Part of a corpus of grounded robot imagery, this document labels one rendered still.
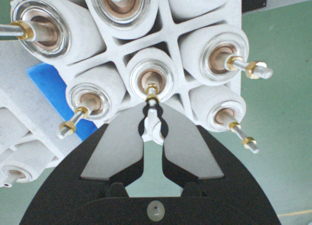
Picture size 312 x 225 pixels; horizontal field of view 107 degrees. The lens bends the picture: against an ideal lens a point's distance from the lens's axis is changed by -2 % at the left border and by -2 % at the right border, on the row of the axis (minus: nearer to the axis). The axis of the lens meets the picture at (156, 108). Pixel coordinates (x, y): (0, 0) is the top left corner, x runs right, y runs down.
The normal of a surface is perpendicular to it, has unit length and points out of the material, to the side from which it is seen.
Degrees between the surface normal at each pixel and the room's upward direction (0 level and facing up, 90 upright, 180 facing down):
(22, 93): 90
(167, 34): 0
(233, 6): 0
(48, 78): 88
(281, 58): 0
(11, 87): 90
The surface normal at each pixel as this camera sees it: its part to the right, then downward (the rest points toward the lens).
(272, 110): 0.04, 0.50
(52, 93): 0.96, -0.25
